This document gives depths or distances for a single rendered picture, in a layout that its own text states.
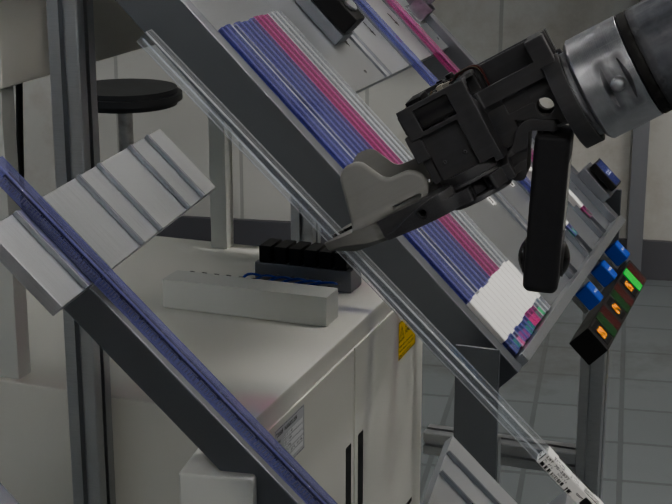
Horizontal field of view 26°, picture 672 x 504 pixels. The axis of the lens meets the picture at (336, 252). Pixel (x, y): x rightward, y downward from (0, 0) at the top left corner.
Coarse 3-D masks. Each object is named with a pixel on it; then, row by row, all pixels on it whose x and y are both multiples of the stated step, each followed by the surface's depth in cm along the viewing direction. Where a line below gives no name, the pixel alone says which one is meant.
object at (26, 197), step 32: (0, 160) 99; (32, 192) 99; (64, 224) 100; (96, 256) 100; (128, 288) 100; (160, 320) 100; (160, 352) 100; (192, 384) 100; (224, 416) 100; (256, 448) 100; (288, 480) 100
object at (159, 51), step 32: (160, 64) 106; (192, 96) 106; (224, 128) 106; (256, 160) 106; (288, 192) 106; (320, 224) 106; (352, 256) 106; (384, 288) 107; (416, 320) 107; (448, 352) 107; (480, 384) 107; (512, 416) 107; (544, 448) 108
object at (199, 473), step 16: (192, 464) 113; (208, 464) 113; (192, 480) 112; (208, 480) 111; (224, 480) 111; (240, 480) 111; (192, 496) 112; (208, 496) 112; (224, 496) 112; (240, 496) 111; (256, 496) 112
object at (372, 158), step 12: (360, 156) 107; (372, 156) 107; (384, 156) 107; (372, 168) 107; (384, 168) 107; (396, 168) 107; (408, 168) 106; (420, 168) 106; (432, 180) 106; (396, 204) 107; (348, 228) 107
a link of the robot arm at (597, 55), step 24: (600, 24) 98; (576, 48) 98; (600, 48) 96; (624, 48) 96; (576, 72) 97; (600, 72) 96; (624, 72) 96; (576, 96) 97; (600, 96) 96; (624, 96) 96; (648, 96) 96; (600, 120) 97; (624, 120) 98; (648, 120) 99
